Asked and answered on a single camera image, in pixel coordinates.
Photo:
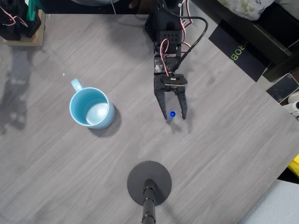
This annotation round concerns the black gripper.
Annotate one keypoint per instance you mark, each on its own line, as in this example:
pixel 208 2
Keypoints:
pixel 159 86

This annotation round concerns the small blue-capped cylinder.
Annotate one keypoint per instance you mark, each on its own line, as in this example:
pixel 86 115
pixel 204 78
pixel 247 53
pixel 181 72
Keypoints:
pixel 172 114

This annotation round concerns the black idle robot arm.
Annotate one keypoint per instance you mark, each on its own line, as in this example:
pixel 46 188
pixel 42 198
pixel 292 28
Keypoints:
pixel 11 23

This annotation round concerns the light blue mug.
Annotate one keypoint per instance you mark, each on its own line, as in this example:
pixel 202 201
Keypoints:
pixel 93 107

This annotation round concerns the black box green letters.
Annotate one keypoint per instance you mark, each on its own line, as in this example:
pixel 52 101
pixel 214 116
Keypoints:
pixel 243 53

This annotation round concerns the black smartphone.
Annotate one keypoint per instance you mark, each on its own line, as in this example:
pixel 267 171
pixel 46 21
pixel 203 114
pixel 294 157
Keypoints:
pixel 283 88

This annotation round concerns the white plastic device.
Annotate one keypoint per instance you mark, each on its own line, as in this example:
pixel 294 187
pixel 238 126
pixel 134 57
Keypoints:
pixel 294 108

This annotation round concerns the floral white pillow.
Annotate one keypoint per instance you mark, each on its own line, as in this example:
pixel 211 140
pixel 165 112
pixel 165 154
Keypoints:
pixel 247 8

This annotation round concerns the yellow object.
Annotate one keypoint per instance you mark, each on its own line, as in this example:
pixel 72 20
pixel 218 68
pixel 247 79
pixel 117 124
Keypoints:
pixel 295 165

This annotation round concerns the light grey cushion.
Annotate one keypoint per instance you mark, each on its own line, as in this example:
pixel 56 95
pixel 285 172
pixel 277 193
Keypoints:
pixel 275 205

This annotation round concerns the wooden base board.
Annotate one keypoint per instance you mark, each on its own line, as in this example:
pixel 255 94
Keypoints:
pixel 28 42

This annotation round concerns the green clamp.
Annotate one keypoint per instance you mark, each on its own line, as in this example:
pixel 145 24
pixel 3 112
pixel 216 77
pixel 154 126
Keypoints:
pixel 31 10

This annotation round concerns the black gripper camera mount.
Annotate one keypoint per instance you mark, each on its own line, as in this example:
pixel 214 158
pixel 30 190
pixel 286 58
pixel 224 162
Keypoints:
pixel 176 80

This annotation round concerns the black round camera stand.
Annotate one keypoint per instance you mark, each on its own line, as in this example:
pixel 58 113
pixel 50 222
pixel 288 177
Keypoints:
pixel 149 182

